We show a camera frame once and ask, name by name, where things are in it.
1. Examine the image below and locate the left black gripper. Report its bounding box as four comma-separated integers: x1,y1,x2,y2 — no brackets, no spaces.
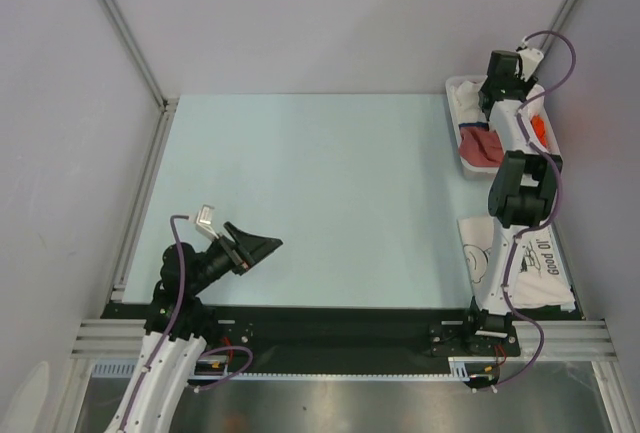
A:
188,221,281,294

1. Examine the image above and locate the white robot print t-shirt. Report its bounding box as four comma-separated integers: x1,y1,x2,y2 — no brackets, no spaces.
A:
451,80,488,125

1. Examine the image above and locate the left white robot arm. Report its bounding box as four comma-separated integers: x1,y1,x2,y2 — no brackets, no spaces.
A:
106,215,283,432

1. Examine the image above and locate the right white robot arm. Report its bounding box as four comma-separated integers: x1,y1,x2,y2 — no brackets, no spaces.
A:
461,46,562,356

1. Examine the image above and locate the orange t-shirt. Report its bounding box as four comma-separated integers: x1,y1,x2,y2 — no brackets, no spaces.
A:
530,115,548,148

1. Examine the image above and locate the dusty pink t-shirt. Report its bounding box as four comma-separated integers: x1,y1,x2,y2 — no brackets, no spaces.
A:
458,126,504,168

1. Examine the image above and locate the white plastic laundry basket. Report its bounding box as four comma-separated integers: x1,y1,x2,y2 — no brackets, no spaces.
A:
445,75,560,180

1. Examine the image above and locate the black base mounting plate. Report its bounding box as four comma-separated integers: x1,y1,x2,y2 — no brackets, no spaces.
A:
99,302,584,377

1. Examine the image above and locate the folded white cartoon t-shirt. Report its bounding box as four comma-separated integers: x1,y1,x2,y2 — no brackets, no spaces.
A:
457,216,576,312

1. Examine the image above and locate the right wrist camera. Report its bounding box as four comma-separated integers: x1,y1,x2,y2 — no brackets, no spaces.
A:
516,38,544,81

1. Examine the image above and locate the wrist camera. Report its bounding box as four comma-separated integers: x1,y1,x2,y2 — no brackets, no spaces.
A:
193,204,219,242
516,38,544,81

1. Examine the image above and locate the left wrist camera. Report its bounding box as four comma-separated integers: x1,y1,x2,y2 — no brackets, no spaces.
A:
193,204,219,242

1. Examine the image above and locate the right aluminium corner post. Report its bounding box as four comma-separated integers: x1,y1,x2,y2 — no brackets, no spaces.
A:
537,0,583,75

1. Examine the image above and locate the aluminium corner post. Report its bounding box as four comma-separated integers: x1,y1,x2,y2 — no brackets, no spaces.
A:
97,0,167,111
537,0,583,75

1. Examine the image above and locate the white slotted cable duct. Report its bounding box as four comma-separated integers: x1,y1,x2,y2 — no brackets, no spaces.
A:
91,358,498,383

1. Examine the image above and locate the aluminium frame rail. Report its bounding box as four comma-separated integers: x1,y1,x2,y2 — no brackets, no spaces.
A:
72,319,617,362

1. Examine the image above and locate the left aluminium corner post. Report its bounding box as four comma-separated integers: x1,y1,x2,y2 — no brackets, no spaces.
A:
97,0,167,111

